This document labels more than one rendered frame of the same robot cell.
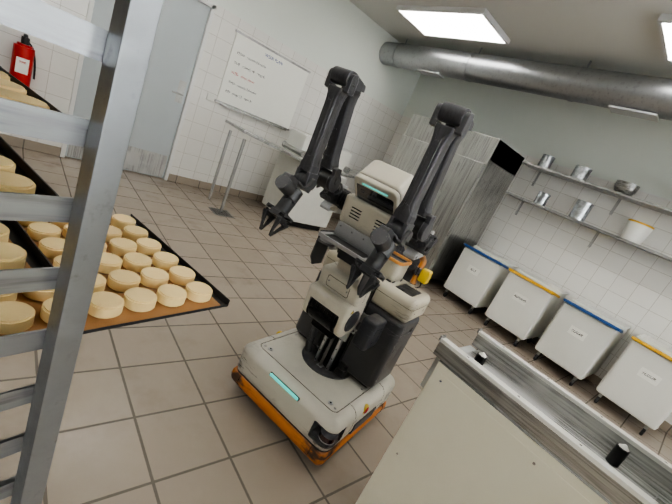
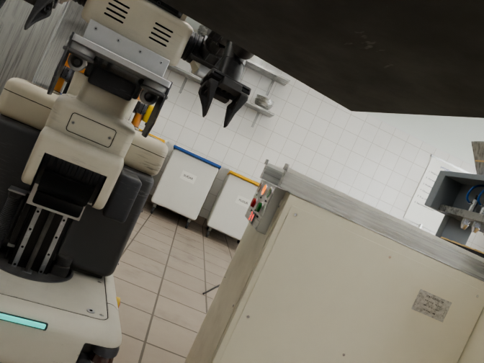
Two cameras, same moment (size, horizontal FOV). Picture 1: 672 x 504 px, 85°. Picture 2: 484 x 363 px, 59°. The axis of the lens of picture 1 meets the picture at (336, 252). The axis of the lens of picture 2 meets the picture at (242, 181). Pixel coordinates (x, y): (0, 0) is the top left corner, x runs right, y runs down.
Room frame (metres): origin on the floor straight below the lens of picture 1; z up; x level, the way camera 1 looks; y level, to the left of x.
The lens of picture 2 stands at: (0.42, 0.56, 0.85)
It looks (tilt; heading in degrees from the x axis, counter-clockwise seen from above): 2 degrees down; 309
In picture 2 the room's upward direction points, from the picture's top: 25 degrees clockwise
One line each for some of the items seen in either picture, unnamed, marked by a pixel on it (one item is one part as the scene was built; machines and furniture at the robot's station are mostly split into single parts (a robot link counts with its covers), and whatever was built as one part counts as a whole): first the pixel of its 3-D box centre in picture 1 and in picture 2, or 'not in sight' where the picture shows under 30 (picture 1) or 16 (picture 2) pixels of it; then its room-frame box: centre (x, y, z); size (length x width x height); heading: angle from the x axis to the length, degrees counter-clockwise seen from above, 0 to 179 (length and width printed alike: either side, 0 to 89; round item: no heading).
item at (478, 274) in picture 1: (477, 280); not in sight; (4.79, -1.86, 0.39); 0.64 x 0.54 x 0.77; 139
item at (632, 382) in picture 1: (645, 384); (237, 209); (3.45, -3.27, 0.39); 0.64 x 0.54 x 0.77; 134
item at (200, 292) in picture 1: (198, 291); not in sight; (0.64, 0.21, 0.96); 0.05 x 0.05 x 0.02
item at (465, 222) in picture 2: not in sight; (469, 205); (0.81, -1.19, 1.07); 0.06 x 0.03 x 0.18; 48
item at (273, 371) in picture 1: (318, 378); (15, 294); (1.70, -0.19, 0.16); 0.67 x 0.64 x 0.25; 151
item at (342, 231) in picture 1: (347, 255); (115, 78); (1.45, -0.05, 0.92); 0.28 x 0.16 x 0.22; 61
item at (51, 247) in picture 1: (56, 248); not in sight; (0.58, 0.46, 0.96); 0.05 x 0.05 x 0.02
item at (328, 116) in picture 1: (322, 131); not in sight; (1.40, 0.22, 1.33); 0.11 x 0.06 x 0.43; 62
